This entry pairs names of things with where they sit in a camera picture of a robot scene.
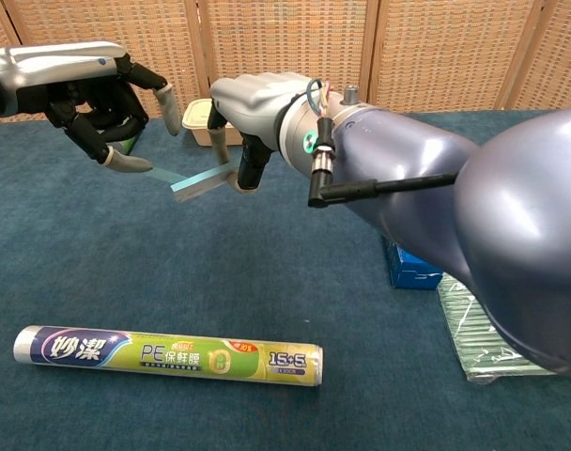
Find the beige lidded lunch box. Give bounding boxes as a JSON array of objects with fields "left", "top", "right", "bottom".
[{"left": 180, "top": 97, "right": 244, "bottom": 148}]

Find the green striped packet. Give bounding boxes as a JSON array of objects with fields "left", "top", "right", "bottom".
[{"left": 436, "top": 272, "right": 557, "bottom": 386}]

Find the green drink can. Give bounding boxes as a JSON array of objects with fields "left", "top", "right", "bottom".
[{"left": 111, "top": 119, "right": 148, "bottom": 156}]

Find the blue cookie box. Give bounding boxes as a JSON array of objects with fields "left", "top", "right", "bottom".
[{"left": 382, "top": 234, "right": 444, "bottom": 290}]

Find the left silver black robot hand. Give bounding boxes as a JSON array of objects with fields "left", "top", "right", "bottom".
[{"left": 0, "top": 40, "right": 181, "bottom": 174}]

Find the light blue paper strip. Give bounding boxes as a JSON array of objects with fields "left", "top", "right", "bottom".
[{"left": 144, "top": 162, "right": 239, "bottom": 204}]

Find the woven folding screen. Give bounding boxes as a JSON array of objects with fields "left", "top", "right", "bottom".
[{"left": 0, "top": 0, "right": 571, "bottom": 128}]

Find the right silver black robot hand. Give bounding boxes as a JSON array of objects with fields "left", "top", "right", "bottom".
[{"left": 207, "top": 70, "right": 310, "bottom": 194}]

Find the black cable with connector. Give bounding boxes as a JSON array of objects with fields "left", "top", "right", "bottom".
[{"left": 307, "top": 116, "right": 458, "bottom": 209}]

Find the coloured wrist wire bundle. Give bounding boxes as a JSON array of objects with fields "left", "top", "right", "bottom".
[{"left": 306, "top": 78, "right": 336, "bottom": 119}]

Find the cling film roll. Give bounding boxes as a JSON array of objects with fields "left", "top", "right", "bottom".
[{"left": 12, "top": 324, "right": 325, "bottom": 389}]

